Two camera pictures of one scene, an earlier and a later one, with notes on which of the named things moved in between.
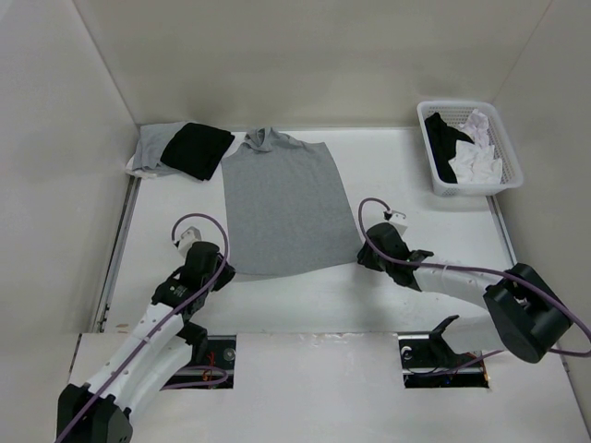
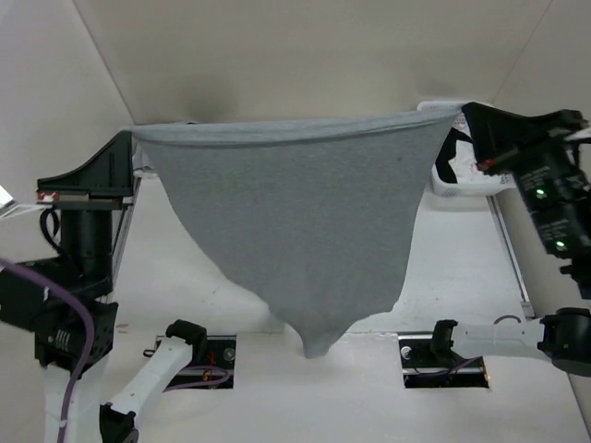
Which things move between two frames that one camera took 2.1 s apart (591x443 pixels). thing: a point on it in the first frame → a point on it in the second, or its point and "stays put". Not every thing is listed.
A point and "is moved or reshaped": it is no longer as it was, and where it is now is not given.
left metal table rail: (117, 251) stays put
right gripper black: (365, 257) → (495, 132)
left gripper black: (224, 277) → (108, 175)
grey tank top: (286, 208) is moved or reshaped
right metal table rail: (502, 229) stays put
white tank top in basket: (476, 161) stays put
